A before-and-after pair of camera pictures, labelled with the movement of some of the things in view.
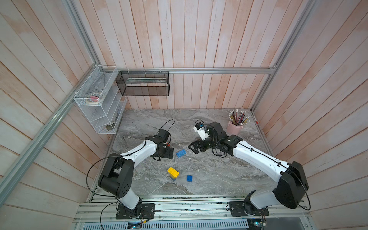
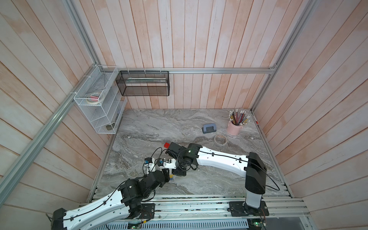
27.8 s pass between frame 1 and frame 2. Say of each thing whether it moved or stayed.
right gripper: moved
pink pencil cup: stayed
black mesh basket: stayed
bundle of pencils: stayed
